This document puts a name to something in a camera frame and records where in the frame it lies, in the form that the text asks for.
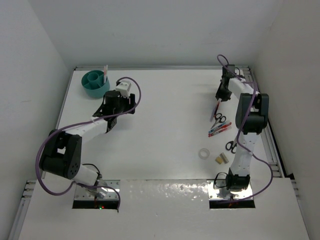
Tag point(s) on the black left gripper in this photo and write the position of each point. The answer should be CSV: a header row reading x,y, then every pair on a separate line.
x,y
129,102

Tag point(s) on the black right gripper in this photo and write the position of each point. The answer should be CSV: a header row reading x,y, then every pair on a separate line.
x,y
219,94

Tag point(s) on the small black handled scissors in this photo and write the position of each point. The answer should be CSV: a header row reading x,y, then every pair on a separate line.
x,y
219,119

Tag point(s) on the red gel pen thin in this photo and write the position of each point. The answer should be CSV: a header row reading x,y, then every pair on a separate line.
x,y
221,128

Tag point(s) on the red highlighter pen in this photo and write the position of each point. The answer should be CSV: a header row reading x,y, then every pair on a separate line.
x,y
105,70

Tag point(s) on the red gel pen labelled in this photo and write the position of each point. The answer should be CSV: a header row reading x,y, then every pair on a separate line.
x,y
219,131

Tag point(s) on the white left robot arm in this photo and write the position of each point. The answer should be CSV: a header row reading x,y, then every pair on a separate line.
x,y
62,153

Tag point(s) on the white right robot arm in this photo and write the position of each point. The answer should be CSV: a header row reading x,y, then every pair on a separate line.
x,y
250,119

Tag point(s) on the small blue cap bottle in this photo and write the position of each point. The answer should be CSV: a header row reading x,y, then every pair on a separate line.
x,y
236,80

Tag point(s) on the teal round organizer container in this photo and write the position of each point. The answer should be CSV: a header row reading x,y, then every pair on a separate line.
x,y
94,84

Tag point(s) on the clear tape roll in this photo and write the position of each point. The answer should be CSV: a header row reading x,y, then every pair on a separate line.
x,y
204,153

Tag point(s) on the white eraser block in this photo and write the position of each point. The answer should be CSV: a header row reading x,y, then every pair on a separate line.
x,y
224,158

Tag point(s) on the yellow eraser block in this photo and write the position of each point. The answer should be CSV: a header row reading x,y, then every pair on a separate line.
x,y
219,160

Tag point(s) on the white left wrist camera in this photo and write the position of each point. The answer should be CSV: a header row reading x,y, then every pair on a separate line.
x,y
123,87

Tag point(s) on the large black handled scissors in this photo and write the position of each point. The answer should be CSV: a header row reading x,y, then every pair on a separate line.
x,y
231,146

